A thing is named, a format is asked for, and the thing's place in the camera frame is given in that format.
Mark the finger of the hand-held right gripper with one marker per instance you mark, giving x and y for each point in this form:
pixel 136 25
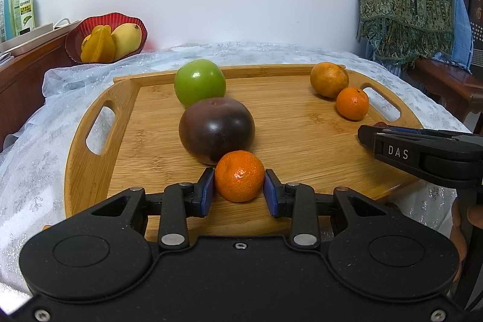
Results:
pixel 366 135
pixel 405 129

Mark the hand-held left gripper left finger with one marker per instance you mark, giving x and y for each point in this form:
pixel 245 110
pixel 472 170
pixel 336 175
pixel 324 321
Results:
pixel 207 192

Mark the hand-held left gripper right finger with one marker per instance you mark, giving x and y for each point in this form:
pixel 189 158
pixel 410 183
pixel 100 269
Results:
pixel 271 193

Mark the small orange tangerine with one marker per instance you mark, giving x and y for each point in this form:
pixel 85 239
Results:
pixel 352 103

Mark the large orange tangerine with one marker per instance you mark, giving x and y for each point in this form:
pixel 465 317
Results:
pixel 239 176

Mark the wooden tray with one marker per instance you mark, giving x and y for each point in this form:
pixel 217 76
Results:
pixel 302 141

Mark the dark purple round fruit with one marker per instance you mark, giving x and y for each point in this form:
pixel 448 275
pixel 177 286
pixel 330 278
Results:
pixel 215 129

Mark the yellowish tangerine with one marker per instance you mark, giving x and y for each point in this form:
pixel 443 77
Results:
pixel 329 80

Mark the green apple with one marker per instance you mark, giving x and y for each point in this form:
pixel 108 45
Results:
pixel 198 80

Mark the person's right hand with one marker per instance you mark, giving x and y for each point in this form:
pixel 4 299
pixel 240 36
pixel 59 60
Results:
pixel 459 239

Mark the dark wooden side table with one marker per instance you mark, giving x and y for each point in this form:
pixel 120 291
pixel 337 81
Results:
pixel 445 80

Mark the light blue shirt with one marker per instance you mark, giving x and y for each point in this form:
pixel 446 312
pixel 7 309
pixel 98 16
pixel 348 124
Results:
pixel 462 27

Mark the dark printed box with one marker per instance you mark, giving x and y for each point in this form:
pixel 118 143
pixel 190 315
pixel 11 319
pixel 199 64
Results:
pixel 474 5

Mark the yellow mango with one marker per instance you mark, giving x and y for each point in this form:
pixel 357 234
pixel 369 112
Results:
pixel 126 39

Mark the yellow starfruit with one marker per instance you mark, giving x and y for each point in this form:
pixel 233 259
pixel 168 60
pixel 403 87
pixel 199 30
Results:
pixel 100 44

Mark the small yellow fruit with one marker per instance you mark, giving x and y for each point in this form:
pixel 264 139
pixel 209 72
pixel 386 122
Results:
pixel 86 42

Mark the red fruit bowl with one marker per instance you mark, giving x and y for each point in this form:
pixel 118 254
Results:
pixel 75 43

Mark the brown wooden cabinet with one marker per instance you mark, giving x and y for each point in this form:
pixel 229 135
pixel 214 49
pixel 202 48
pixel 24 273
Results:
pixel 22 80

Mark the metal tray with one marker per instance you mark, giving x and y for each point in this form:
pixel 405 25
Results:
pixel 34 37

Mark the stack of papers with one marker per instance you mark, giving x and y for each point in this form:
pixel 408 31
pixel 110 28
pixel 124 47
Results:
pixel 5 58

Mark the green label spray bottle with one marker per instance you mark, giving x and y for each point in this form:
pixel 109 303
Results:
pixel 26 9

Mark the clear slim bottle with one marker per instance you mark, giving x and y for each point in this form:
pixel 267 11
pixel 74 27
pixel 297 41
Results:
pixel 14 9

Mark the blue bottle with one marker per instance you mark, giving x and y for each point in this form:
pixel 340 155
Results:
pixel 3 16

